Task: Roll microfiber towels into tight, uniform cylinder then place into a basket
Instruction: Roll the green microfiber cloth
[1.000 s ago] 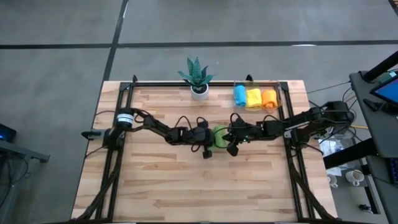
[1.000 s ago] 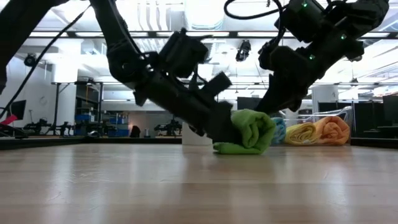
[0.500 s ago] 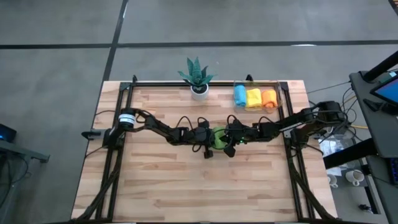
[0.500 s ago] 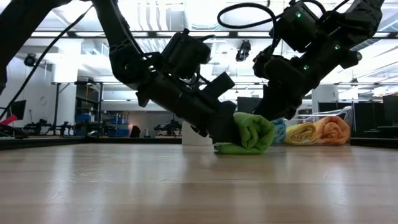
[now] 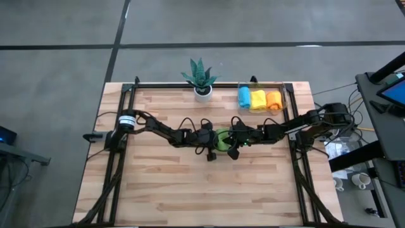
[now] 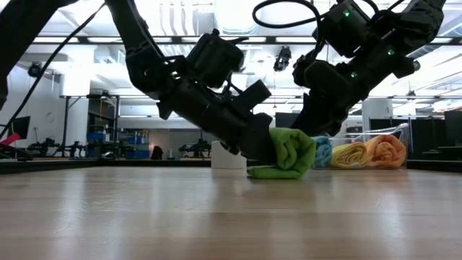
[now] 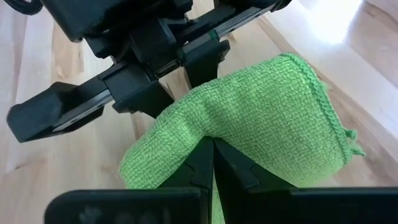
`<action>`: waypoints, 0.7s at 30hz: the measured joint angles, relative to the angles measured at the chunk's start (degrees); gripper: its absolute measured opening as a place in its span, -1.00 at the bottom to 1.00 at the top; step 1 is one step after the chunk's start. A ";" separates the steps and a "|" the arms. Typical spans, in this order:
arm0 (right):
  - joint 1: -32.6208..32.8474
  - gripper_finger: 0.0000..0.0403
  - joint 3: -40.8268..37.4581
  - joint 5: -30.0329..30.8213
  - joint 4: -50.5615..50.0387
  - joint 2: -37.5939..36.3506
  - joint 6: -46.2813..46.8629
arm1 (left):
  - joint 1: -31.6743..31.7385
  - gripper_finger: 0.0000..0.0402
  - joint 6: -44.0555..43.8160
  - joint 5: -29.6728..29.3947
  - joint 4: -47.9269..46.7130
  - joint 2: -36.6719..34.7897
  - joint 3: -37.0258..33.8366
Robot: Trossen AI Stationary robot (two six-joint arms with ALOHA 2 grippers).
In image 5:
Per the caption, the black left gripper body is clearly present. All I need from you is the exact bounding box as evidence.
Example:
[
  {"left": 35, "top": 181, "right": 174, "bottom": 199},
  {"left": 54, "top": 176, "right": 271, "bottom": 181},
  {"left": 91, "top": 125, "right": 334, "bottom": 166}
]
[{"left": 189, "top": 122, "right": 219, "bottom": 151}]

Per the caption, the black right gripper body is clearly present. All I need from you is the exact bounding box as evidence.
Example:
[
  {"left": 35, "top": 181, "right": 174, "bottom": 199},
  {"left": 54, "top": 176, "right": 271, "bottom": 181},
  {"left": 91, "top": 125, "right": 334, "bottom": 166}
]
[{"left": 228, "top": 120, "right": 265, "bottom": 148}]

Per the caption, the green microfiber towel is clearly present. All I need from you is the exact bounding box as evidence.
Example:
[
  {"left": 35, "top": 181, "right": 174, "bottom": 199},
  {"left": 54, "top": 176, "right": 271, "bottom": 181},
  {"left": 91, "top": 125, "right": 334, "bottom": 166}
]
[{"left": 213, "top": 127, "right": 233, "bottom": 152}]

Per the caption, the clear plastic basket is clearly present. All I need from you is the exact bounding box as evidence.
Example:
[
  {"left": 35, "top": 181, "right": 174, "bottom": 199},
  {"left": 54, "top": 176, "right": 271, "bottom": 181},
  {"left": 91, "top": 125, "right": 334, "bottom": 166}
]
[{"left": 236, "top": 81, "right": 288, "bottom": 117}]

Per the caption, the yellow microfiber towel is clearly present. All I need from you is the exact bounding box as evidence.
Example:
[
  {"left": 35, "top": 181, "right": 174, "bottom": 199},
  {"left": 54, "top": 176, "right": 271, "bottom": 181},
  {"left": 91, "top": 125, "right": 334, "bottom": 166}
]
[{"left": 249, "top": 89, "right": 268, "bottom": 111}]

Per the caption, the blue microfiber towel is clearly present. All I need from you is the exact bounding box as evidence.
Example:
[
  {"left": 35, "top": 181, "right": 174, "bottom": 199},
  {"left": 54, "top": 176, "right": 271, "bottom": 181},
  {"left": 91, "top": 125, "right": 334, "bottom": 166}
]
[{"left": 237, "top": 86, "right": 252, "bottom": 110}]

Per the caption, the orange microfiber towel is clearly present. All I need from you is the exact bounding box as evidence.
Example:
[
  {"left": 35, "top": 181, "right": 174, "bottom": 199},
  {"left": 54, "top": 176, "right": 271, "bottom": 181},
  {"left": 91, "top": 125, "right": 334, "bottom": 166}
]
[{"left": 265, "top": 91, "right": 284, "bottom": 111}]

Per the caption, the white round plant pot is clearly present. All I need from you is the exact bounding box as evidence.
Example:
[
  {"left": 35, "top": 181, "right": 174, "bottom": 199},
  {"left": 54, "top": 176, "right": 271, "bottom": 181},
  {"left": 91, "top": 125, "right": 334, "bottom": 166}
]
[{"left": 193, "top": 84, "right": 214, "bottom": 103}]

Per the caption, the green succulent plant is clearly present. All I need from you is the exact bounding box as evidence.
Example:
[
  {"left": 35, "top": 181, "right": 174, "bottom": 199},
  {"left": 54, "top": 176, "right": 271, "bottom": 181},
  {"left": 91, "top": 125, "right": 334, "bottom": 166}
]
[{"left": 180, "top": 58, "right": 220, "bottom": 91}]

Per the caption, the white mug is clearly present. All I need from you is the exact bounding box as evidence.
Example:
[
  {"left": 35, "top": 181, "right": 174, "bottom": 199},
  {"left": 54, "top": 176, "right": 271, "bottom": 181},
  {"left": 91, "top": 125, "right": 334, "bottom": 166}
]
[
  {"left": 332, "top": 176, "right": 345, "bottom": 192},
  {"left": 351, "top": 172, "right": 371, "bottom": 190}
]

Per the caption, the black workstation stand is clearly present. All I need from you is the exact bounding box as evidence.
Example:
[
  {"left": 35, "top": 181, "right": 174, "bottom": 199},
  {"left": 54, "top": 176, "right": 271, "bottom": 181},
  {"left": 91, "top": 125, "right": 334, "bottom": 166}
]
[{"left": 354, "top": 52, "right": 405, "bottom": 228}]

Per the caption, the blue screen monitor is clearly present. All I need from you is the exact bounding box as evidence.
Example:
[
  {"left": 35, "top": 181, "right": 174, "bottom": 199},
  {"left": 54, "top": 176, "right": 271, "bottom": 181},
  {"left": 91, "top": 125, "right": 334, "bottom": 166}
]
[{"left": 376, "top": 79, "right": 405, "bottom": 107}]

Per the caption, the grey side table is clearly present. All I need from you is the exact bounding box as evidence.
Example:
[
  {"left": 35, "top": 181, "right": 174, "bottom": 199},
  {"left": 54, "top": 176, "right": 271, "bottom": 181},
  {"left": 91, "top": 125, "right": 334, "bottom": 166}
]
[{"left": 0, "top": 142, "right": 51, "bottom": 228}]

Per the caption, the black device with blue light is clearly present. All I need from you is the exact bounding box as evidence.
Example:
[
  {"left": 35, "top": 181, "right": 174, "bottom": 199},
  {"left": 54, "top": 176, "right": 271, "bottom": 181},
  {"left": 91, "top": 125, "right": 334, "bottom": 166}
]
[{"left": 0, "top": 125, "right": 18, "bottom": 146}]

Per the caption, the black metal table frame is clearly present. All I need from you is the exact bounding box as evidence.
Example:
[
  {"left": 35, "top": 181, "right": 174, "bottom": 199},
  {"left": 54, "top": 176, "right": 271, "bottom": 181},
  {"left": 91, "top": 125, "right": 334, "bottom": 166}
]
[{"left": 75, "top": 75, "right": 341, "bottom": 227}]

